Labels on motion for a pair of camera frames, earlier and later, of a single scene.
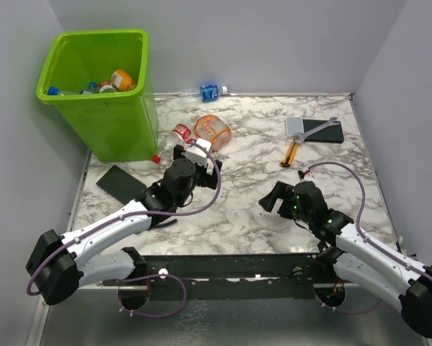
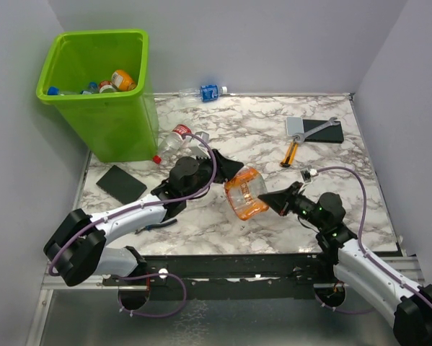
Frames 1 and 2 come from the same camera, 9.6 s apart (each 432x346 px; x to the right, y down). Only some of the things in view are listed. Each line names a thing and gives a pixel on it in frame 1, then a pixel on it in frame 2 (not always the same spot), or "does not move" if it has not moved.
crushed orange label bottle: x=210 y=127 to x=243 y=191
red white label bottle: x=107 y=86 does not move
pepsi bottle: x=55 y=91 does not move
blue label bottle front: x=93 y=88 does not move
